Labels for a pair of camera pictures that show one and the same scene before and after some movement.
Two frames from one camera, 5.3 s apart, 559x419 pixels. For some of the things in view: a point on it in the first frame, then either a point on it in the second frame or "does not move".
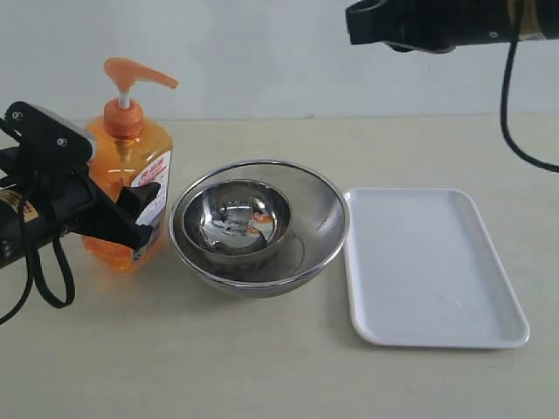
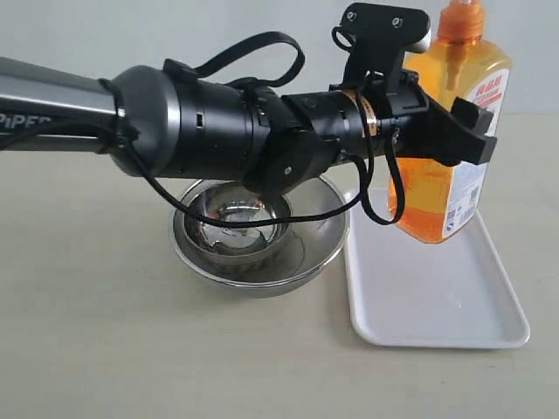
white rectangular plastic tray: x=422 y=270 does not move
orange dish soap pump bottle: x=129 y=147 -> x=439 y=197
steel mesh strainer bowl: x=318 y=229 does not move
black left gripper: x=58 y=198 -> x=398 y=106
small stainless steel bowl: x=235 y=222 does not move
